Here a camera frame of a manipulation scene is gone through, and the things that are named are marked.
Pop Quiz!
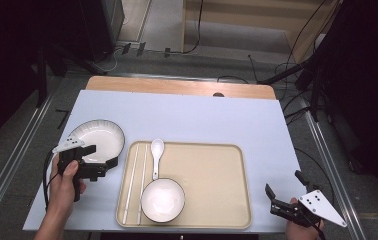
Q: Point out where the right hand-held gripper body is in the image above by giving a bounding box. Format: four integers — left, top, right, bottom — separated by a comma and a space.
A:
269, 189, 348, 229

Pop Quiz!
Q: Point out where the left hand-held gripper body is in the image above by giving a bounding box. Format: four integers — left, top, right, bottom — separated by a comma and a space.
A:
51, 136, 112, 203

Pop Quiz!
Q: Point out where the white plate with brown rim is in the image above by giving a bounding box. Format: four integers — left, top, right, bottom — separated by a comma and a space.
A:
67, 119, 126, 165

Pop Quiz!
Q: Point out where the white ceramic spoon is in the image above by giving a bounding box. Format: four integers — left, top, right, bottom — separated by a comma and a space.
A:
150, 138, 166, 181

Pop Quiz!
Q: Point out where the white bowl with brown rim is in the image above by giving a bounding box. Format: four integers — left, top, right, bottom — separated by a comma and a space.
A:
140, 177, 186, 224

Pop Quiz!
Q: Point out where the beige plastic tray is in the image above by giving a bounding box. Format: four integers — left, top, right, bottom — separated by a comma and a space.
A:
115, 140, 253, 230

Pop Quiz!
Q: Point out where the person's right hand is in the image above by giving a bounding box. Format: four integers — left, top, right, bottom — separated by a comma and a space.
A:
284, 197, 327, 240

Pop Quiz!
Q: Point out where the person's left hand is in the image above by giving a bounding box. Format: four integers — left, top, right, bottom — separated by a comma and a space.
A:
48, 154, 88, 215

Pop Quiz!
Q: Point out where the black metal stand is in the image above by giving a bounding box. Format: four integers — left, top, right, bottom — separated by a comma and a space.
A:
256, 59, 332, 122
36, 42, 109, 108

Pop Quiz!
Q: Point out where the wooden table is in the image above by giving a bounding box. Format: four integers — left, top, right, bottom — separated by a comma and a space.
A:
85, 75, 277, 100

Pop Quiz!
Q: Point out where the dark cabinet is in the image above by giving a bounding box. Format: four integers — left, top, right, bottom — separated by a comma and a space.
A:
79, 0, 125, 62

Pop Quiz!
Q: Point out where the wooden step platform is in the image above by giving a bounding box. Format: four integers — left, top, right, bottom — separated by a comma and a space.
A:
181, 0, 342, 64

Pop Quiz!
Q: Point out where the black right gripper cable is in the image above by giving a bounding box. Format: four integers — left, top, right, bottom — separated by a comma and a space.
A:
304, 213, 328, 240

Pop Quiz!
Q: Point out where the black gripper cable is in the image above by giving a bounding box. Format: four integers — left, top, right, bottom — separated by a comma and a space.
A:
42, 149, 60, 212
304, 213, 328, 240

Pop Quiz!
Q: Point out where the metal floor rail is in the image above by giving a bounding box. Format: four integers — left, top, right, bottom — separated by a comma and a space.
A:
0, 91, 57, 228
304, 109, 369, 240

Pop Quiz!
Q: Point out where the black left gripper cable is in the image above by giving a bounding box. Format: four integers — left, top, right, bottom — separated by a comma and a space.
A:
42, 149, 60, 212

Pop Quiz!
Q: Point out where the white floor cable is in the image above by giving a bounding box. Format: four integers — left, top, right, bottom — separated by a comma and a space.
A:
100, 46, 125, 73

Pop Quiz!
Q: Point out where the black floor cable loop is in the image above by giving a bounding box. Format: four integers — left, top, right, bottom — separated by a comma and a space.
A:
216, 75, 250, 85

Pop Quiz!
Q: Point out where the black cable bundle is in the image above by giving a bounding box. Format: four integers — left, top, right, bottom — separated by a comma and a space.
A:
274, 0, 330, 101

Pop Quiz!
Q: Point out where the black hanging cable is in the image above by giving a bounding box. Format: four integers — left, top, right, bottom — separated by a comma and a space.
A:
176, 0, 205, 55

